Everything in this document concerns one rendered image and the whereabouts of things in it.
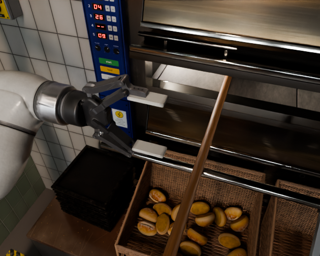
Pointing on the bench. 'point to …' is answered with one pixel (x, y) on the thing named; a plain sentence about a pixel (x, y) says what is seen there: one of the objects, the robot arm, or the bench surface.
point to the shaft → (172, 244)
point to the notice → (120, 118)
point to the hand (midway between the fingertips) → (160, 128)
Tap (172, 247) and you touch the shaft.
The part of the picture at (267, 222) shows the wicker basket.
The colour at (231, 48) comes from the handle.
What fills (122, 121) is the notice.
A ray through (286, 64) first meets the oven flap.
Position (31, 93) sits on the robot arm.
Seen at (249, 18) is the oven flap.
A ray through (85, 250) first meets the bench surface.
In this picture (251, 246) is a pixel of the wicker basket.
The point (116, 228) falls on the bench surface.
